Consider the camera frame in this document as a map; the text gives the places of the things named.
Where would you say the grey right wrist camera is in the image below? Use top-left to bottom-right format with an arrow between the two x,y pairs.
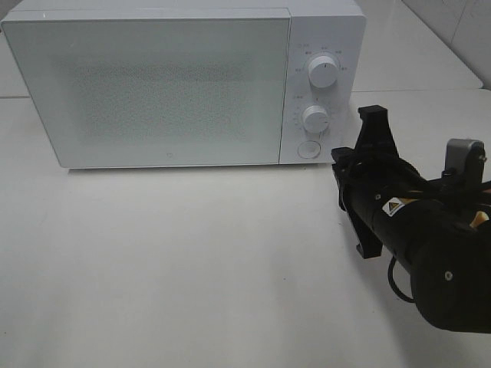
442,138 -> 486,183

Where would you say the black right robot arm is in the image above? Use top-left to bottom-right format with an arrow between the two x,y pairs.
331,105 -> 490,334

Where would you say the lower white timer knob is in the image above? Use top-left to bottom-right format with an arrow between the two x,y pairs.
301,105 -> 329,134

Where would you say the white microwave oven body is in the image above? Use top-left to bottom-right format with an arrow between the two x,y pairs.
1,1 -> 366,169

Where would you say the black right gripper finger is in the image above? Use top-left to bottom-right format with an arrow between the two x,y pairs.
331,147 -> 354,166
358,105 -> 387,124

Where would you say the round white door button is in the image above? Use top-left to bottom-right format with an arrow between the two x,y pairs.
298,140 -> 321,159

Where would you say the white microwave door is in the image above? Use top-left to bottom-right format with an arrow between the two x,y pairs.
3,18 -> 289,169

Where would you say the upper white power knob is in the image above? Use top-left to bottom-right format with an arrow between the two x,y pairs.
308,54 -> 340,88

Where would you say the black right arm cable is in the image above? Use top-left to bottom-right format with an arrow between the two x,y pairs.
337,151 -> 491,307

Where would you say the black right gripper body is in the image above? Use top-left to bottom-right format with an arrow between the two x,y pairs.
334,118 -> 418,258

